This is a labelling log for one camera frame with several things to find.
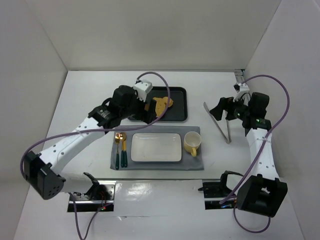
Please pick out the seeded bread slice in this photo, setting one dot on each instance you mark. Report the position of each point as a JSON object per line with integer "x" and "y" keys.
{"x": 160, "y": 105}

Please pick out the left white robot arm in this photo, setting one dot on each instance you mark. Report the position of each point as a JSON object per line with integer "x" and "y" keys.
{"x": 43, "y": 170}

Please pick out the yellow mug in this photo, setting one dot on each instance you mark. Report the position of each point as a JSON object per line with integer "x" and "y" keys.
{"x": 191, "y": 143}

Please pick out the grey cloth placemat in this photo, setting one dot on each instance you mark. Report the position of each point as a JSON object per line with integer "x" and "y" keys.
{"x": 187, "y": 162}

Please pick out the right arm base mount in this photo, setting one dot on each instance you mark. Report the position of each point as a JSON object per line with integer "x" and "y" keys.
{"x": 215, "y": 191}

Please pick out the black baking tray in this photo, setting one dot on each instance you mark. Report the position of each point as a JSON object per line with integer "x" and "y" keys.
{"x": 178, "y": 112}

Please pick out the gold spoon green handle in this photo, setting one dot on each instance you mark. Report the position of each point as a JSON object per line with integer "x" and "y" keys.
{"x": 124, "y": 158}

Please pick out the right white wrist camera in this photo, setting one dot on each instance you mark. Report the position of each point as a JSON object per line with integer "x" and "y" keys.
{"x": 241, "y": 89}

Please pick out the gold fork green handle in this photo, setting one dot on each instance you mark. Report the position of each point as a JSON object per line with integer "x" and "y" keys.
{"x": 117, "y": 142}

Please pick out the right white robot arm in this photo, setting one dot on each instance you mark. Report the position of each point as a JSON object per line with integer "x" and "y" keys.
{"x": 260, "y": 190}

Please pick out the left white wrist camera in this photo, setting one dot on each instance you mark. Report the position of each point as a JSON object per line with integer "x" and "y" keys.
{"x": 142, "y": 88}

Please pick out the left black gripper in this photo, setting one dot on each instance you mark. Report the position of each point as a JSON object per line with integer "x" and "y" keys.
{"x": 146, "y": 113}

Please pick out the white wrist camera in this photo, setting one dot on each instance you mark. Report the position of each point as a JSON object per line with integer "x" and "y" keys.
{"x": 142, "y": 88}
{"x": 241, "y": 89}

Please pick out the small orange bread roll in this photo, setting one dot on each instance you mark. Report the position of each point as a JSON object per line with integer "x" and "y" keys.
{"x": 168, "y": 101}

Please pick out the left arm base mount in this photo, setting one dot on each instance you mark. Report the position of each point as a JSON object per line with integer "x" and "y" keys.
{"x": 100, "y": 194}

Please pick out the white rectangular plate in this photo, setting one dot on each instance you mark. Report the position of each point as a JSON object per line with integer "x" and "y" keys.
{"x": 156, "y": 148}

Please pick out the aluminium rail frame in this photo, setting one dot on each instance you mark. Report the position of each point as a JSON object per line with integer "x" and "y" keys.
{"x": 239, "y": 75}

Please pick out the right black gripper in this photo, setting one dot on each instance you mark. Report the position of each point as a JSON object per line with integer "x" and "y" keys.
{"x": 227, "y": 110}

